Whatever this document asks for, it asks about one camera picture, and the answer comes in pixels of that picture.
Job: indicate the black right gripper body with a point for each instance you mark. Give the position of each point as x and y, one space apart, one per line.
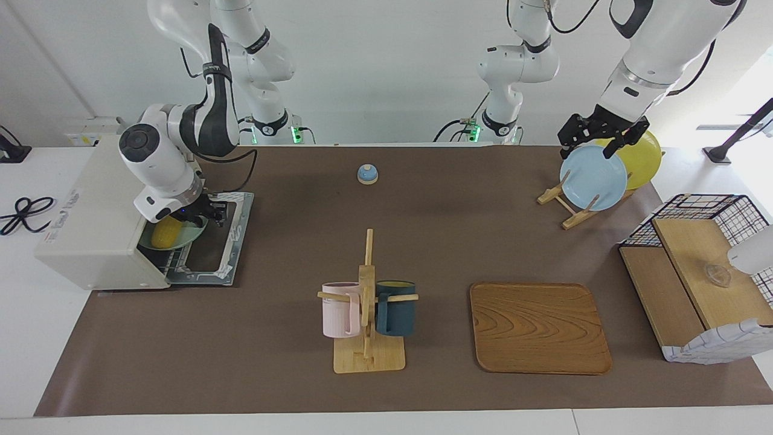
202 210

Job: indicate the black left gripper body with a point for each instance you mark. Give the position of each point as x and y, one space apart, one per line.
604 125

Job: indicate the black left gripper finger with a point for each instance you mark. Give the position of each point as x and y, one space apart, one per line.
612 148
564 151

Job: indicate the pale green plate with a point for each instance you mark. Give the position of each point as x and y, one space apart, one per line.
192 234

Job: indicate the yellow corn cob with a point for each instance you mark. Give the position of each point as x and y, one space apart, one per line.
166 234

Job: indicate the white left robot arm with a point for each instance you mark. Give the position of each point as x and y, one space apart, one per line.
658 54

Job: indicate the white toaster oven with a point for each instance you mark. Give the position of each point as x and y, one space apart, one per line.
90 223

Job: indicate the yellow plate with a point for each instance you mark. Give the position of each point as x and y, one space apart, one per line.
643 163

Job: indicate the light blue plate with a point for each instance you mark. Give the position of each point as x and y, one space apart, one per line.
595 181

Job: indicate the wooden plate rack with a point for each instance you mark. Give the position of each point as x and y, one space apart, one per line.
574 217

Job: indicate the black stand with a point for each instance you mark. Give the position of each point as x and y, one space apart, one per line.
740 133

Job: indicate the white socket box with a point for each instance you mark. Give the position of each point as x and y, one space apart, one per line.
90 130

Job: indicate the pink mug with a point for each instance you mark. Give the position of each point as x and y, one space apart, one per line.
338 314

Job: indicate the small blue bell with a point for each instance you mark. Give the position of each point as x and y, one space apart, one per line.
368 175

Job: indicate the brown table mat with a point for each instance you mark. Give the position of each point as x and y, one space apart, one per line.
272 374

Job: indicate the small clear glass bowl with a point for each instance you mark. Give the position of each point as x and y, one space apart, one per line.
717 275

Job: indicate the white rounded casing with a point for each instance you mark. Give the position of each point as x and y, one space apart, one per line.
755 254

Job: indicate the brown wooden tray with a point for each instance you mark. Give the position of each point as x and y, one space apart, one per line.
537 329

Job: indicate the wooden mug tree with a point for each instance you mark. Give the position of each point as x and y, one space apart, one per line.
367 356

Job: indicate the dark teal mug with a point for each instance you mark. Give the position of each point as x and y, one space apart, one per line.
398 314

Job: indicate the white checked cloth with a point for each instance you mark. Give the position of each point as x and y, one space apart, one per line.
712 347

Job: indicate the black desk mount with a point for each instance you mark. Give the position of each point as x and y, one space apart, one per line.
12 154

